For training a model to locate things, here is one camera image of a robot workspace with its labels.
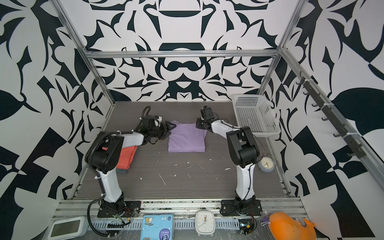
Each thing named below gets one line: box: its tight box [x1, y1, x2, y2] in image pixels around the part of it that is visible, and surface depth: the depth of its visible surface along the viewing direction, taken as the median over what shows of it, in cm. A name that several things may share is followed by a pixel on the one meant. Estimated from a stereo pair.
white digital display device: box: [47, 216, 87, 240], surface depth 67 cm
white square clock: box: [195, 210, 216, 237], surface depth 70 cm
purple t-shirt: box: [168, 120, 208, 153], surface depth 97 cm
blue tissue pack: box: [140, 214, 175, 240], surface depth 66 cm
